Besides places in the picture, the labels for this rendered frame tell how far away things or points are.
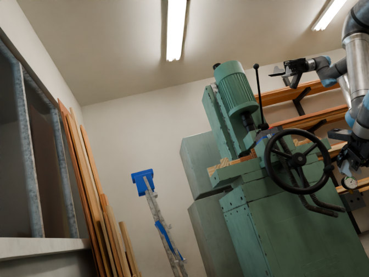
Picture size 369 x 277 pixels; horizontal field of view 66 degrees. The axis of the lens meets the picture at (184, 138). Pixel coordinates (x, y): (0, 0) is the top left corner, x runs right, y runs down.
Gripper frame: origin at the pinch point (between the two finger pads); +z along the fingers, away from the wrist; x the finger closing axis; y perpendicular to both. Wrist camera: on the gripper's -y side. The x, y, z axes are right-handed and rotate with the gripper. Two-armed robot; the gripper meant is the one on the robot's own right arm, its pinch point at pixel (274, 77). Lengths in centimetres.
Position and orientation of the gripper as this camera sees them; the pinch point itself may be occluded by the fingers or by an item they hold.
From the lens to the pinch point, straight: 176.0
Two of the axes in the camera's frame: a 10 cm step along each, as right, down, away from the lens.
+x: 2.2, 2.6, -9.4
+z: -9.6, 2.5, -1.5
